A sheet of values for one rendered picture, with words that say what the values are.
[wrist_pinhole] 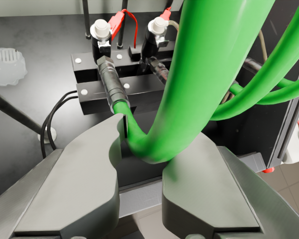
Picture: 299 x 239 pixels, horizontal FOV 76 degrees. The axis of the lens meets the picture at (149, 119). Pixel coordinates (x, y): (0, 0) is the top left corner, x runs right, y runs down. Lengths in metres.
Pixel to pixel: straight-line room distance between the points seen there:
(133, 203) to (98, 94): 0.21
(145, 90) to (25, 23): 0.41
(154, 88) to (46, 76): 0.30
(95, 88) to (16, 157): 0.25
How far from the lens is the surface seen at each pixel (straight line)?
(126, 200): 0.37
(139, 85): 0.38
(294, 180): 2.00
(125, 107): 0.16
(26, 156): 0.52
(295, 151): 0.53
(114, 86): 0.19
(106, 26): 0.28
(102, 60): 0.24
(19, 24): 0.67
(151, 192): 0.38
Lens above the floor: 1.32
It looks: 70 degrees down
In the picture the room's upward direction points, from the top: 40 degrees clockwise
